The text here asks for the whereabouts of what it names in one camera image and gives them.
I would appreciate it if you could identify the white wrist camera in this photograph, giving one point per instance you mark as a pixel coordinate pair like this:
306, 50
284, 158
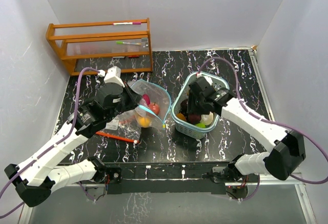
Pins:
111, 77
207, 78

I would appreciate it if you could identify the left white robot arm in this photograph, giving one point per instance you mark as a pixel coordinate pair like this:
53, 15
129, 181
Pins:
39, 176

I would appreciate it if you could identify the white round bun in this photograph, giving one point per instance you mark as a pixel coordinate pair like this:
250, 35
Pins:
207, 119

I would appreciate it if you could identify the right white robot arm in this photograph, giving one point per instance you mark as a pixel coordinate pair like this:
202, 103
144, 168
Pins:
284, 149

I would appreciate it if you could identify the pink white marker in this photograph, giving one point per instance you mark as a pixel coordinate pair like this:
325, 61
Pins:
127, 23

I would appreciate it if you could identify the green lime fruit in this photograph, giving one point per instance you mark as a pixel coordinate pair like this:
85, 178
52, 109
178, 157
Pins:
201, 125

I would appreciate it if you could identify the orange-zipper clear bag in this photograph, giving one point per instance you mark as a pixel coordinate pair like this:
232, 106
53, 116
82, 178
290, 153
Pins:
123, 127

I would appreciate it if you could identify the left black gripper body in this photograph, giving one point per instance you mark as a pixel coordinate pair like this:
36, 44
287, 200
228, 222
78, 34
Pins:
115, 110

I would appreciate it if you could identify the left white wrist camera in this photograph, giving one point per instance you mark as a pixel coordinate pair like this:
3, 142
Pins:
111, 77

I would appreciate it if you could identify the green yellow mango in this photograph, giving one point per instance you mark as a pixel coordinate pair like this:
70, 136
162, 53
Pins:
144, 122

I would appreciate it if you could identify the orange wooden shelf rack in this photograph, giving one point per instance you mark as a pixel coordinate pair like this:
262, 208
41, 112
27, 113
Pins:
74, 42

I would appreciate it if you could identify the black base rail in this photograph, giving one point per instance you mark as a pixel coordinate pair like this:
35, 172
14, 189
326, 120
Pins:
175, 177

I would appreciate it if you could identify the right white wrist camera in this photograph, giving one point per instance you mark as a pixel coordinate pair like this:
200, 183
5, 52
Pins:
207, 78

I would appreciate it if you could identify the green marker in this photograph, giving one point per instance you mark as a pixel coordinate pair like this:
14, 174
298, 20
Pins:
127, 43

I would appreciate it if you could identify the orange fruit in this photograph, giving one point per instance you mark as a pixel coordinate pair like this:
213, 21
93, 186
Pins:
180, 116

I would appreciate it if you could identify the light blue plastic basket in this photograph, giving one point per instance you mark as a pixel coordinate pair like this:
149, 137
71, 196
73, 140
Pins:
185, 127

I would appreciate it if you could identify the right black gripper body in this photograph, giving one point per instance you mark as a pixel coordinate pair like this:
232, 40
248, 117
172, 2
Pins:
202, 108

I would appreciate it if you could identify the red apple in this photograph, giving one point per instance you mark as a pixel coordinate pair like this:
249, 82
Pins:
154, 107

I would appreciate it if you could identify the magenta round fruit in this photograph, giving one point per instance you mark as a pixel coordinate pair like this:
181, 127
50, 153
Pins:
146, 99

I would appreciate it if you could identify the blue-zipper clear bag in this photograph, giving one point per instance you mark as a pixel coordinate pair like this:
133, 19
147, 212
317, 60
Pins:
158, 95

